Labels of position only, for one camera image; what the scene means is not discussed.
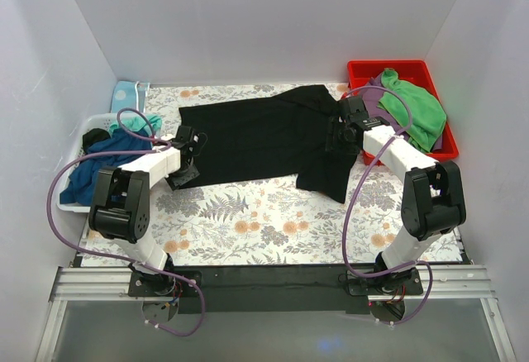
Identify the blue polka dot cloth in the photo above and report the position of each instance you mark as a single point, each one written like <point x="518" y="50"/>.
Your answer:
<point x="129" y="94"/>

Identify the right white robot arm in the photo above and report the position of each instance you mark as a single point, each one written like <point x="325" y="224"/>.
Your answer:
<point x="433" y="201"/>

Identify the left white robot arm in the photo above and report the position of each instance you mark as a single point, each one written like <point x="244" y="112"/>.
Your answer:
<point x="120" y="209"/>

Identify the white laundry basket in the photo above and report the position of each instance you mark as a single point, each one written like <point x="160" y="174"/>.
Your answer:
<point x="102" y="121"/>

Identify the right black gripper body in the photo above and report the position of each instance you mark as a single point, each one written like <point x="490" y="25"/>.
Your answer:
<point x="335" y="138"/>

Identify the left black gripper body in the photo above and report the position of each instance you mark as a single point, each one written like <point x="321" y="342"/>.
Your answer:
<point x="184" y="175"/>

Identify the green t-shirt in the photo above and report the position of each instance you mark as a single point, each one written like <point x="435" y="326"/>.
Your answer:
<point x="428" y="116"/>

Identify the purple t-shirt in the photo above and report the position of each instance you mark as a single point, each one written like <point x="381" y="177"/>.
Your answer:
<point x="381" y="102"/>

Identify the teal t-shirt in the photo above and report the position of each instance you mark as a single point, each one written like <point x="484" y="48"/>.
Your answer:
<point x="138" y="127"/>

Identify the aluminium mounting rail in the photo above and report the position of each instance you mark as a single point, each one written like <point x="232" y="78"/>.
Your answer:
<point x="450" y="281"/>

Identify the red plastic bin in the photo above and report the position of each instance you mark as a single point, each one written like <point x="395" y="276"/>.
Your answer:
<point x="414" y="71"/>

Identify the blue t-shirt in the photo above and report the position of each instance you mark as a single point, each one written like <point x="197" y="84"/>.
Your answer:
<point x="83" y="178"/>

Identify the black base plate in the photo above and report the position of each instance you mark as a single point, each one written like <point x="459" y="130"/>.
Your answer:
<point x="294" y="288"/>

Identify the black t-shirt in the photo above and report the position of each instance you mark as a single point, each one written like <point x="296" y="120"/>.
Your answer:
<point x="263" y="138"/>

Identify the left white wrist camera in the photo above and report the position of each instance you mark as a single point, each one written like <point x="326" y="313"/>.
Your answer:
<point x="163" y="142"/>

